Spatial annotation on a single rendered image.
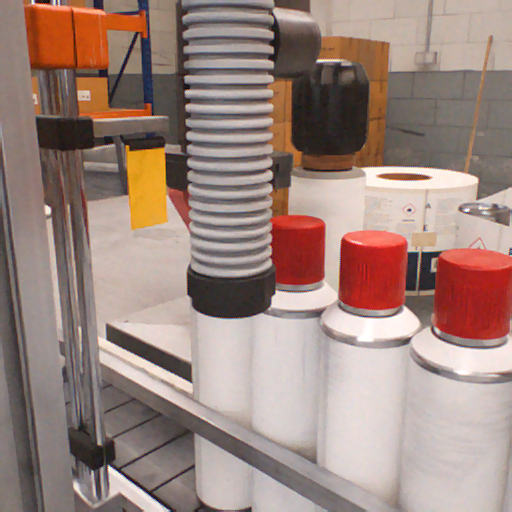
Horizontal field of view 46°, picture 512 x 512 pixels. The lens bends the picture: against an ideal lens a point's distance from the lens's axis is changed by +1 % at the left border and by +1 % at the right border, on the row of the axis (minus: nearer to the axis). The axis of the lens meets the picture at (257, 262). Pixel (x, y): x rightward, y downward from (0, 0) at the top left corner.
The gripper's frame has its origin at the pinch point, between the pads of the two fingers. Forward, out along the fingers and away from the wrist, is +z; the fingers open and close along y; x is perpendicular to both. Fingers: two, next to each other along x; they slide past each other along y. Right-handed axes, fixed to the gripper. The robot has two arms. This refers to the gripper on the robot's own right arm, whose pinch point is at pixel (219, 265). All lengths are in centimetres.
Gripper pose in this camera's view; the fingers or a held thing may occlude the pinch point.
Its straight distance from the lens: 49.0
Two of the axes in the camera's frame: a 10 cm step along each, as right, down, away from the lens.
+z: 0.0, 9.6, 2.9
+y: -7.3, -2.0, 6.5
